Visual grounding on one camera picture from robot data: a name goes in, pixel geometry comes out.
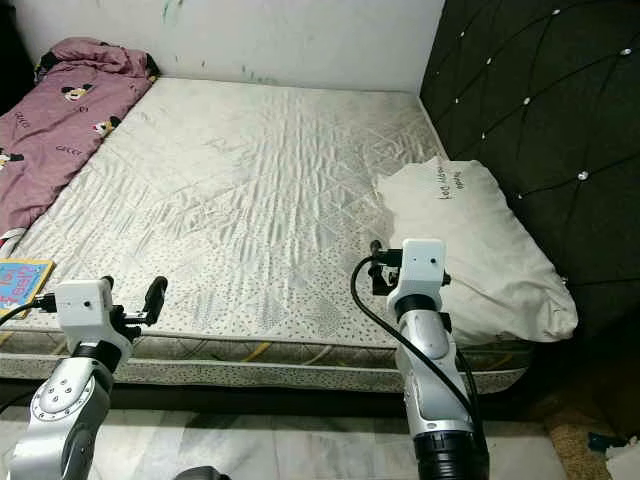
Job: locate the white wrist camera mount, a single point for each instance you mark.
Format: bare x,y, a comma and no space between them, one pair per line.
82,305
422,265

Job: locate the small white teal object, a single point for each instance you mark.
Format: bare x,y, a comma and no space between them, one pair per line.
615,448

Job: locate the patterned bed base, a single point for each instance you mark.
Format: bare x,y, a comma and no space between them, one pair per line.
260,370

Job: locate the grey-white quilted mattress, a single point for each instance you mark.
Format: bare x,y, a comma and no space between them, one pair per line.
290,200

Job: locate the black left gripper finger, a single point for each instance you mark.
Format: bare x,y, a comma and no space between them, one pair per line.
107,282
156,298

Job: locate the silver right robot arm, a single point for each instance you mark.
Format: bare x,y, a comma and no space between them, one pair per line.
440,390

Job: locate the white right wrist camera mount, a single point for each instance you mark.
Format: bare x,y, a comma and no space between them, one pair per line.
422,265

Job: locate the brown shaggy rug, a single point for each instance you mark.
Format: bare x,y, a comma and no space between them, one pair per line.
570,450

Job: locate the blue yellow-edged children's book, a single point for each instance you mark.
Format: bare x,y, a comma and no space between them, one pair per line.
25,285

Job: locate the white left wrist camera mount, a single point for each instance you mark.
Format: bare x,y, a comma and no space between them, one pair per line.
82,305

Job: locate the grey robot leg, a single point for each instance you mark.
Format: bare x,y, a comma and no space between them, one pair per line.
200,474

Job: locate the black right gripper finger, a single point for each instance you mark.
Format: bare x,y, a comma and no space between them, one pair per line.
375,251

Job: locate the pink cartoon mouse blanket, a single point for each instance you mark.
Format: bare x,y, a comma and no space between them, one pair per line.
60,130

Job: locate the white pillow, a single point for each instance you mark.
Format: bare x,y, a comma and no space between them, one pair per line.
470,230

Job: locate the dark tufted headboard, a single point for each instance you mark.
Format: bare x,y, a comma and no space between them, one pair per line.
540,90

